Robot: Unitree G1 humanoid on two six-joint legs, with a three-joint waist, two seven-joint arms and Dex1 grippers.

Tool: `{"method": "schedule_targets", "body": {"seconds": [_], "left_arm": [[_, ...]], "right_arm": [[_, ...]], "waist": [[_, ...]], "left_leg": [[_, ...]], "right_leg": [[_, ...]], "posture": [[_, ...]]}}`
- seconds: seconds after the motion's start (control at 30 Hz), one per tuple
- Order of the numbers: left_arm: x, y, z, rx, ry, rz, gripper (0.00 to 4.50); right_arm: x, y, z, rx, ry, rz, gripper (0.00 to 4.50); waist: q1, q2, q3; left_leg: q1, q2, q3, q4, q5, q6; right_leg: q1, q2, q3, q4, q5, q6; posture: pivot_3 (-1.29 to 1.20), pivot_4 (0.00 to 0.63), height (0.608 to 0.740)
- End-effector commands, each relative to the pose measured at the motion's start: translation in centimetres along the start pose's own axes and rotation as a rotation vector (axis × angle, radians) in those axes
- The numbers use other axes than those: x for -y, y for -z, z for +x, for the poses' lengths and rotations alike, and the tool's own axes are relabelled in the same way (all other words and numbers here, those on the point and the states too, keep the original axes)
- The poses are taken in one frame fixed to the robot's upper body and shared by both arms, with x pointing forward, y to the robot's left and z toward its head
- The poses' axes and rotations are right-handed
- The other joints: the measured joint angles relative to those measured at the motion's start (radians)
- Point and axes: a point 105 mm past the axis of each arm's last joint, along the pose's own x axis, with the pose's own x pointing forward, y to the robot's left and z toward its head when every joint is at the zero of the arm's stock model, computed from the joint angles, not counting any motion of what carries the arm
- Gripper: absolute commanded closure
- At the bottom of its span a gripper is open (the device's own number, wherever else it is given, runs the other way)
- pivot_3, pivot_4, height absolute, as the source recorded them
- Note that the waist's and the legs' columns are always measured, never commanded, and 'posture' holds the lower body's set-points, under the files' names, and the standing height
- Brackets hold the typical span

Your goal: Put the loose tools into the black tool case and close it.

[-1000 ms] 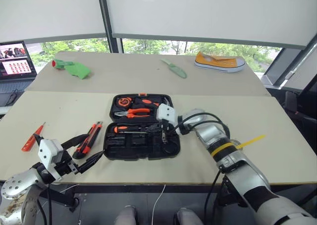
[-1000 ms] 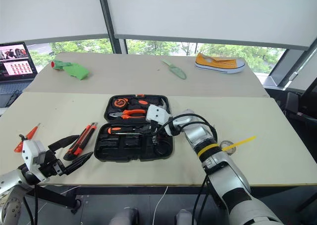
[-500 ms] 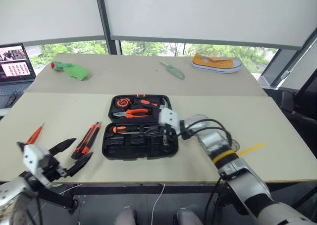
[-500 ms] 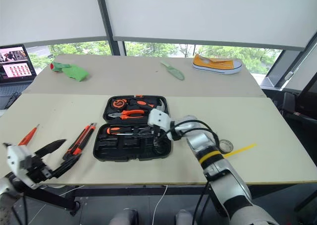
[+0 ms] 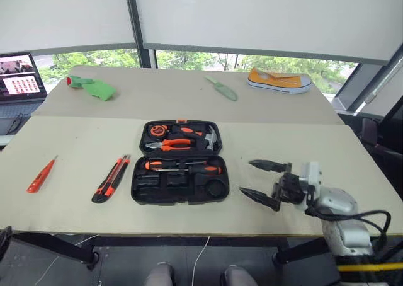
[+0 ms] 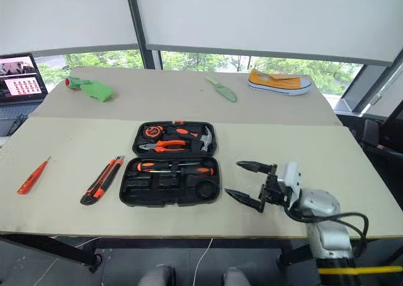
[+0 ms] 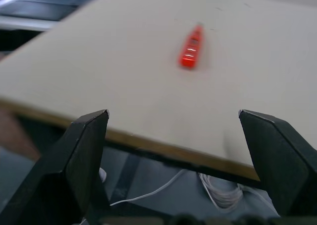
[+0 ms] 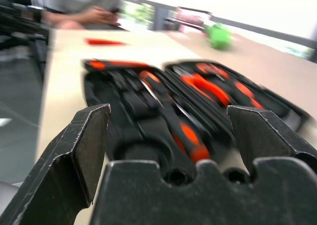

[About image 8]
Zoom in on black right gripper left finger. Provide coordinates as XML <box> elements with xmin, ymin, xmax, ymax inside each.
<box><xmin>0</xmin><ymin>104</ymin><xmax>111</xmax><ymax>225</ymax></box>

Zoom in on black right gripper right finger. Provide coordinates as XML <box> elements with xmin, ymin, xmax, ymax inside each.
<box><xmin>227</xmin><ymin>105</ymin><xmax>317</xmax><ymax>173</ymax></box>

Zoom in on black tool case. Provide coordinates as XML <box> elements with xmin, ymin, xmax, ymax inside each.
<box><xmin>81</xmin><ymin>58</ymin><xmax>315</xmax><ymax>184</ymax></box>

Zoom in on long orange black tool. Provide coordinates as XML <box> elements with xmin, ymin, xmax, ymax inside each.
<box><xmin>88</xmin><ymin>59</ymin><xmax>150</xmax><ymax>70</ymax></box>

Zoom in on red loose tool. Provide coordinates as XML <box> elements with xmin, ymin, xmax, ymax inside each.
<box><xmin>83</xmin><ymin>37</ymin><xmax>128</xmax><ymax>47</ymax></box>

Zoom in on person's clasped hand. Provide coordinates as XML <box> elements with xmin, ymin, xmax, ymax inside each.
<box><xmin>80</xmin><ymin>6</ymin><xmax>121</xmax><ymax>26</ymax></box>

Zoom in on large orange black screwdriver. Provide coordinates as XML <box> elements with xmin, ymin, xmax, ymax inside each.
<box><xmin>158</xmin><ymin>103</ymin><xmax>211</xmax><ymax>164</ymax></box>

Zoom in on dark window railing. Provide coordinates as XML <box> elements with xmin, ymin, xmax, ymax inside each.
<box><xmin>133</xmin><ymin>0</ymin><xmax>317</xmax><ymax>50</ymax></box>

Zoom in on green rounded object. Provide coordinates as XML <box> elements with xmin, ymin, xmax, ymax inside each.
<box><xmin>203</xmin><ymin>22</ymin><xmax>234</xmax><ymax>51</ymax></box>

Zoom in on small orange black screwdriver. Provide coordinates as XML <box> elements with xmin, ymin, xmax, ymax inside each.
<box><xmin>139</xmin><ymin>70</ymin><xmax>165</xmax><ymax>107</ymax></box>

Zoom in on pink and black box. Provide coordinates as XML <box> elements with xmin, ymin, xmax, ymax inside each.
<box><xmin>172</xmin><ymin>6</ymin><xmax>213</xmax><ymax>30</ymax></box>

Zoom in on orange black handled tool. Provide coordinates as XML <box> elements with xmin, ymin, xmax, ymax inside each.
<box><xmin>233</xmin><ymin>81</ymin><xmax>264</xmax><ymax>110</ymax></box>

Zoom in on orange handled pliers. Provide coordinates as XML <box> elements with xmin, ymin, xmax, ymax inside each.
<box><xmin>180</xmin><ymin>72</ymin><xmax>231</xmax><ymax>106</ymax></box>

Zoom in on black equipment frame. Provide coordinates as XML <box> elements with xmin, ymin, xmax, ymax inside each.
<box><xmin>0</xmin><ymin>0</ymin><xmax>50</xmax><ymax>72</ymax></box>

